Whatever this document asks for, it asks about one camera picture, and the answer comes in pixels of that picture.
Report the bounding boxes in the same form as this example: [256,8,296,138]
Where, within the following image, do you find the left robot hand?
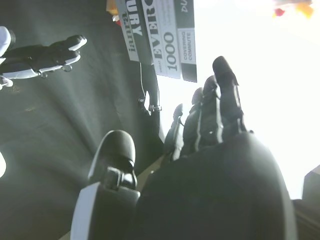
[69,56,300,240]

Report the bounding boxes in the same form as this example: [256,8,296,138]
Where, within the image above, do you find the white grey overhead panel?
[115,0,155,66]

